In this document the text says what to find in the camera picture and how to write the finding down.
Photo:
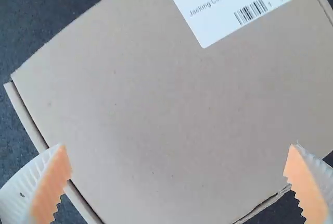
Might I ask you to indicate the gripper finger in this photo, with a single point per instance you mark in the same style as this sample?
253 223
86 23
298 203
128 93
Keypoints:
23 198
312 190

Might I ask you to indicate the cardboard box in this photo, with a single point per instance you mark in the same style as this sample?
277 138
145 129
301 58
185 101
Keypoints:
156 104

